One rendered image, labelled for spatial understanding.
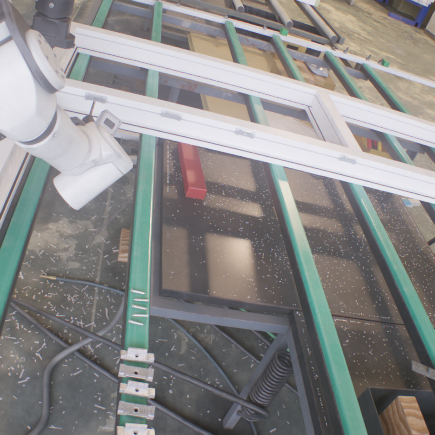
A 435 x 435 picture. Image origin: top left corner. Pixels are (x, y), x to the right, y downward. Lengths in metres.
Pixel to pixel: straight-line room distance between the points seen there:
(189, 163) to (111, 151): 0.90
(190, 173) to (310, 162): 0.42
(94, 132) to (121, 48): 0.88
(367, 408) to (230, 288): 0.45
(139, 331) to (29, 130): 0.34
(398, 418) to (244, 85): 1.10
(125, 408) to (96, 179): 0.35
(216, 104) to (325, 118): 0.62
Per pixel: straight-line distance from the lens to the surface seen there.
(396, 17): 11.43
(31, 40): 0.59
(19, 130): 0.60
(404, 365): 1.39
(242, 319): 1.27
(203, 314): 1.24
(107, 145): 0.73
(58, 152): 0.66
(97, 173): 0.79
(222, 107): 2.06
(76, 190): 0.79
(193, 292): 1.24
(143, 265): 0.86
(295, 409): 1.90
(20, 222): 0.90
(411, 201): 2.75
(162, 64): 1.62
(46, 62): 0.58
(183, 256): 1.32
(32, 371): 1.73
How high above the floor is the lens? 1.46
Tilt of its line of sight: 36 degrees down
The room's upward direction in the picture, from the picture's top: 21 degrees clockwise
